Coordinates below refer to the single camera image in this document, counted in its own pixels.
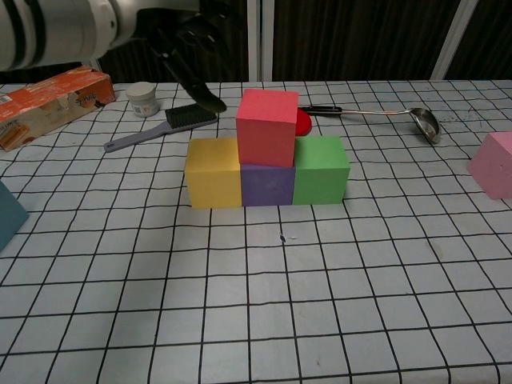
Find blue foam cube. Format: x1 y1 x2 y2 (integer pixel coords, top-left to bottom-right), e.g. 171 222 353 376
0 179 30 255

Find yellow foam cube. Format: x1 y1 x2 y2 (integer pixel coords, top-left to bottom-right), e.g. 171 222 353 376
184 138 243 210

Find red plastic disc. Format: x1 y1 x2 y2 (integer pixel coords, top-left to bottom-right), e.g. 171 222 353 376
294 110 313 137

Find grey brush black bristles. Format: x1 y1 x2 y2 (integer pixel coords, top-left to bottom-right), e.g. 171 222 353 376
103 104 219 154

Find orange cardboard box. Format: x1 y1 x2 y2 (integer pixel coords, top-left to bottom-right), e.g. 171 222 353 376
0 66 116 152

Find green foam cube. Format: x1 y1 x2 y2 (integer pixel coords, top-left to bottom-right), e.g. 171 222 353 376
291 136 351 206

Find pink foam cube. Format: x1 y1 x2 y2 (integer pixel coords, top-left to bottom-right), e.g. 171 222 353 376
467 130 512 200

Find small white jar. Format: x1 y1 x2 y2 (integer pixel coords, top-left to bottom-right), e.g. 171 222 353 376
126 82 158 118

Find purple foam cube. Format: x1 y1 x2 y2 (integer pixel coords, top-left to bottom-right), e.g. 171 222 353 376
239 162 297 207

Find steel ladle black handle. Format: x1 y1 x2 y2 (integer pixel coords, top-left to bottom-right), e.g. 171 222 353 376
299 105 442 144

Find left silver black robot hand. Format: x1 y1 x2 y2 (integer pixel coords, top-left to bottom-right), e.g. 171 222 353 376
135 7 228 113

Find red foam cube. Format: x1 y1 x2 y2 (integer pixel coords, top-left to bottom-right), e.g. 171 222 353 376
235 88 301 168

